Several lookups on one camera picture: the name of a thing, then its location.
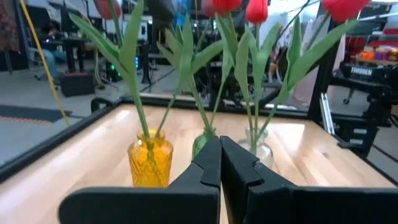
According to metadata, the person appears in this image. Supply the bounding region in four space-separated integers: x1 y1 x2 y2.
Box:
37 20 68 80

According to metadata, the black hazard-striped floor mat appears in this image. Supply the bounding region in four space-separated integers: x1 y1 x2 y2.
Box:
0 104 72 125

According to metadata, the green glass vase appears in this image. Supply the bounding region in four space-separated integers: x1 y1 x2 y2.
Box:
192 129 215 161

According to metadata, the silver aluminium bracket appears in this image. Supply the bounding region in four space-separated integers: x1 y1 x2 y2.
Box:
319 92 336 135

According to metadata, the red patterned hanging tapestry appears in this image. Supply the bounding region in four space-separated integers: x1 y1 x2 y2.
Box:
0 0 19 52

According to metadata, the dark red artificial tulip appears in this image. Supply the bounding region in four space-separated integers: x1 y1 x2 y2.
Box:
68 0 156 156
155 0 225 138

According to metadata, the black desk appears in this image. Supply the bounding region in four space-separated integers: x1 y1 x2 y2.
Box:
60 36 94 74

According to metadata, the black case with red top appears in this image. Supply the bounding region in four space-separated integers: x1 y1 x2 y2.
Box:
60 72 96 97

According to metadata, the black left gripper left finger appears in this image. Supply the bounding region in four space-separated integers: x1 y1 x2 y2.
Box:
58 136 222 224

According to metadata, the computer with green lights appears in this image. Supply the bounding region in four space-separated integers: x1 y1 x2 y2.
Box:
105 60 124 82

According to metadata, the yellow hanging cable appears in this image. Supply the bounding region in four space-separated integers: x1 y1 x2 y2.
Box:
19 0 71 127

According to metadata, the clear glass vase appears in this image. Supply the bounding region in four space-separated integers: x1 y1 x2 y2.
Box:
238 126 274 169

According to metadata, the yellow glass vase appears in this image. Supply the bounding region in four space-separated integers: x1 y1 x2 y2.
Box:
127 129 174 188

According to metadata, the black Trossen robot base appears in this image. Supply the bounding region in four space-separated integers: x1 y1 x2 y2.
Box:
338 62 396 85

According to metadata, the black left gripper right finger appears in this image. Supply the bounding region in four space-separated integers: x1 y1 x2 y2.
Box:
221 136 398 224

